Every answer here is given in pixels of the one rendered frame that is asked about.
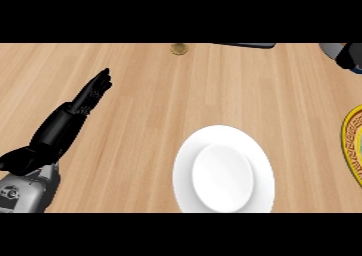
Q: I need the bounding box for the white plate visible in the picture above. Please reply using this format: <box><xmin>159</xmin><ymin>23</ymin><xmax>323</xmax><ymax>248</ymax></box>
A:
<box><xmin>171</xmin><ymin>124</ymin><xmax>276</xmax><ymax>214</ymax></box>

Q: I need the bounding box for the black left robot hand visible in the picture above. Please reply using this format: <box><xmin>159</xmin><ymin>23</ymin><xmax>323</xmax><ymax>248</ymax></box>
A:
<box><xmin>0</xmin><ymin>67</ymin><xmax>113</xmax><ymax>177</ymax></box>

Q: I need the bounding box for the dark grey appliance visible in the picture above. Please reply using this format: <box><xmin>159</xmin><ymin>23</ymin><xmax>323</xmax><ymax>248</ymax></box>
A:
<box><xmin>318</xmin><ymin>42</ymin><xmax>362</xmax><ymax>78</ymax></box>

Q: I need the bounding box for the dark grey flat object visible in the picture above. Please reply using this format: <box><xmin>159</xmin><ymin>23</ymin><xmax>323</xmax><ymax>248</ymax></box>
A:
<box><xmin>211</xmin><ymin>42</ymin><xmax>277</xmax><ymax>50</ymax></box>

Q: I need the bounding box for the olive round can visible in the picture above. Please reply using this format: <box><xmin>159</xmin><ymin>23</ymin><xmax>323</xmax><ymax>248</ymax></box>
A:
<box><xmin>169</xmin><ymin>43</ymin><xmax>190</xmax><ymax>56</ymax></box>

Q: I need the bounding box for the yellow patterned plate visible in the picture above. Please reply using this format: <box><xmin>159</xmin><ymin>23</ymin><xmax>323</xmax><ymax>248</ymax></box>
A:
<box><xmin>339</xmin><ymin>102</ymin><xmax>362</xmax><ymax>196</ymax></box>

